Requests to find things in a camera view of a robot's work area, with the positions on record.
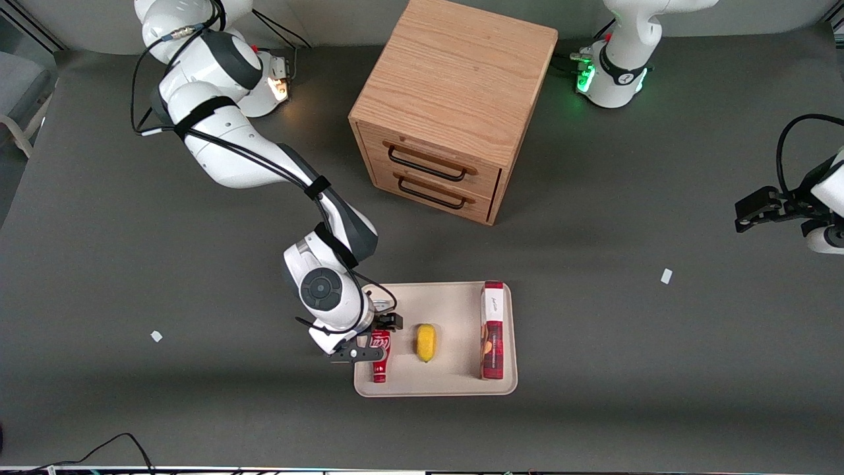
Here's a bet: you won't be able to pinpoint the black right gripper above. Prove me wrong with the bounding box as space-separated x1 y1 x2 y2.
329 313 404 365

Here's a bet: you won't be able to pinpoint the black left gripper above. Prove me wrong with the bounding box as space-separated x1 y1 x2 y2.
735 157 838 234

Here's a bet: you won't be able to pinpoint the red coke bottle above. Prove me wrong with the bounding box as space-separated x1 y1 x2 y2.
371 330 392 384

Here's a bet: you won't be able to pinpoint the beige plastic tray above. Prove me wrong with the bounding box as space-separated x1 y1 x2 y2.
353 282 518 398

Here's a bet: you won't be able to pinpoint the yellow lemon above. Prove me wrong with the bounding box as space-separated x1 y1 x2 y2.
415 323 438 364

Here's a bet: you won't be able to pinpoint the red white cookie box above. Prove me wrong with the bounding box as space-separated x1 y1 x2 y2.
479 281 506 381

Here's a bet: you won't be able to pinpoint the wooden drawer cabinet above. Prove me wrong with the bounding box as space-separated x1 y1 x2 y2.
348 0 559 227

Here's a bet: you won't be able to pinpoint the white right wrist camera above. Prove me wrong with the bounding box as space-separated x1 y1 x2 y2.
308 325 362 357

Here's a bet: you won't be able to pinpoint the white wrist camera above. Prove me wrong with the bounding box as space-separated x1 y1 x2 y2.
806 223 844 256
308 325 362 357

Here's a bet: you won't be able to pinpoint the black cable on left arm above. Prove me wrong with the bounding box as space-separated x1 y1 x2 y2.
776 113 844 196

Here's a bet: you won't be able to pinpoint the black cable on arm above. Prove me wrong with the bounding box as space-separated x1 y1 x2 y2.
131 0 398 334
776 113 844 196

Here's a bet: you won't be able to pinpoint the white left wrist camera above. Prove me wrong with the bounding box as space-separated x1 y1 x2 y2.
806 223 844 256

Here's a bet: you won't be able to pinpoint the wooden drawer with black handle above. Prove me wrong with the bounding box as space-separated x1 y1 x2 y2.
358 123 502 199
371 164 497 222

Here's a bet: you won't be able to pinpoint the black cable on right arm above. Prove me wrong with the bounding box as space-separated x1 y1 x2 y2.
131 0 398 334

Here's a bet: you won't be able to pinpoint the black cables behind left base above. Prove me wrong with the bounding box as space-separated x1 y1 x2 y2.
551 20 617 77

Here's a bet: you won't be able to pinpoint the black cables behind base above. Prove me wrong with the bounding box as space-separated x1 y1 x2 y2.
251 9 315 80
551 20 617 77

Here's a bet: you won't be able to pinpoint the black cable at table edge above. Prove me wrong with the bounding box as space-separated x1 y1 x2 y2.
0 432 156 475

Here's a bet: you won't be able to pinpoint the black cables behind right base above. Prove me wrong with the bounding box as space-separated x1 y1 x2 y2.
251 9 315 80

